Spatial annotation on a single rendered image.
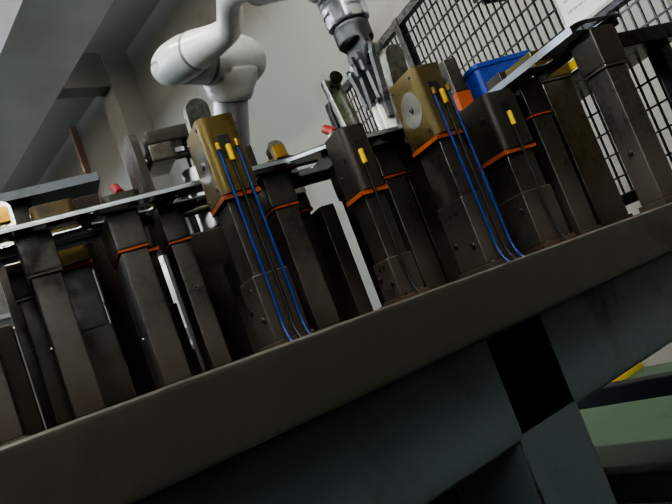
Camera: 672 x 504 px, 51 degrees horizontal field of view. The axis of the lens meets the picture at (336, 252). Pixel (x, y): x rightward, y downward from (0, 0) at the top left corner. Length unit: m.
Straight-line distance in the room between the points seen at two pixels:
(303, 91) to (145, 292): 4.11
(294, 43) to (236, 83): 3.26
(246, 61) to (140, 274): 0.97
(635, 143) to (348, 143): 0.43
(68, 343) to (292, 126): 4.29
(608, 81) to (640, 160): 0.13
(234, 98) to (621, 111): 1.11
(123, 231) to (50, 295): 0.14
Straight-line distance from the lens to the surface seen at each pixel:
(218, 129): 1.02
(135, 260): 1.11
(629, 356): 0.64
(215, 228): 1.36
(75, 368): 1.08
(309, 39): 5.06
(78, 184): 1.48
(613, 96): 1.15
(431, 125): 1.12
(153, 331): 1.10
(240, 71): 1.94
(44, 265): 1.10
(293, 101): 5.22
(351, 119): 1.53
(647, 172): 1.13
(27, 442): 0.30
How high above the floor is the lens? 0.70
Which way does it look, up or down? 6 degrees up
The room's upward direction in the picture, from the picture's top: 21 degrees counter-clockwise
